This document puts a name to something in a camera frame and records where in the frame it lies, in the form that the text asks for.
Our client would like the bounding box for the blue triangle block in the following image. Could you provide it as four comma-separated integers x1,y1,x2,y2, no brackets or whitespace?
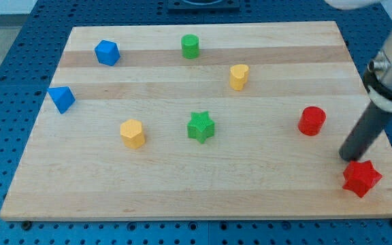
47,86,76,114

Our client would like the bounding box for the blue cube block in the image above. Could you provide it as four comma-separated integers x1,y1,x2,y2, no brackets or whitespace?
95,39,120,66

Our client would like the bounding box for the red cylinder block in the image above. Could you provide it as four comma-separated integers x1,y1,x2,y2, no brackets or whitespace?
297,106,326,136

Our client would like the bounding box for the wooden board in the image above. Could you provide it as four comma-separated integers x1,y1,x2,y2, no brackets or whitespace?
0,21,392,221

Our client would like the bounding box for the yellow hexagon block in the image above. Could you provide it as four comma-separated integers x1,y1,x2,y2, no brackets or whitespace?
120,119,146,149

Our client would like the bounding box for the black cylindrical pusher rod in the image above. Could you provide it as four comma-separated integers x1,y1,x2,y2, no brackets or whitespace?
338,101,392,161

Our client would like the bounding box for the green star block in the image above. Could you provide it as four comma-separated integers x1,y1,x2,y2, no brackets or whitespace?
187,111,215,144

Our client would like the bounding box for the red star block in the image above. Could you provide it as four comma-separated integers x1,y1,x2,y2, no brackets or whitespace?
342,161,382,198

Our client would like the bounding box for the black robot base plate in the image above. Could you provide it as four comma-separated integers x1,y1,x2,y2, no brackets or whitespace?
165,0,240,12

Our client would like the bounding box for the green cylinder block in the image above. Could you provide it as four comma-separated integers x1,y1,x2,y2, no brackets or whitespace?
181,34,199,59

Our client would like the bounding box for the yellow heart block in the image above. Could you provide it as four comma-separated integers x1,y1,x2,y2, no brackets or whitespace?
229,64,250,91

